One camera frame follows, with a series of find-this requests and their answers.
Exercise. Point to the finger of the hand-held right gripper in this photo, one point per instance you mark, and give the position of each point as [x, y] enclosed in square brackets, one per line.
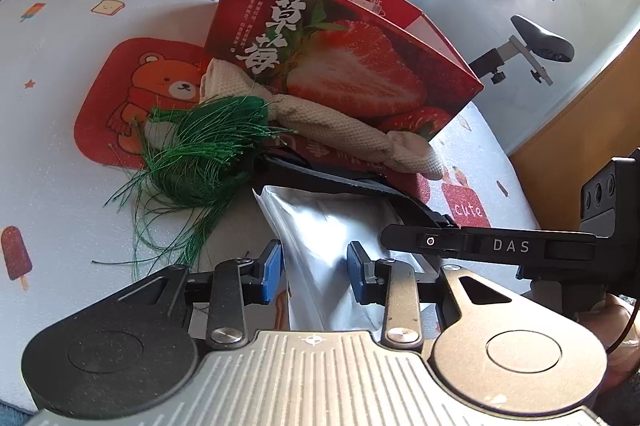
[450, 240]
[435, 215]

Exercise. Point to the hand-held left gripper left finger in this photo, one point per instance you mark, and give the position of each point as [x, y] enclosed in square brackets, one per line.
[270, 273]

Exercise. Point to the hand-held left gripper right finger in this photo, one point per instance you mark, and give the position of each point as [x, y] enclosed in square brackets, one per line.
[356, 276]

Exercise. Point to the silver foil bag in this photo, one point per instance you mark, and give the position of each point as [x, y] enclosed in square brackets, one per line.
[325, 226]

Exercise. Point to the beige knitted cloth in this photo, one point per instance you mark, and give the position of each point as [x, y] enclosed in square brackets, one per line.
[330, 131]

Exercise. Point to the green tassel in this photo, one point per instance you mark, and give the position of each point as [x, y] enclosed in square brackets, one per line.
[200, 151]

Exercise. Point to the red strawberry print box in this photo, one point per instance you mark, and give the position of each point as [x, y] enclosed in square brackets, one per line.
[350, 51]

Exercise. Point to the person's right hand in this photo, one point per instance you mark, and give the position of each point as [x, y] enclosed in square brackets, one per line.
[617, 326]

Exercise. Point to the wooden cabinet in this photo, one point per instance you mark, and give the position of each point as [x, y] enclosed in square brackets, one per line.
[575, 126]

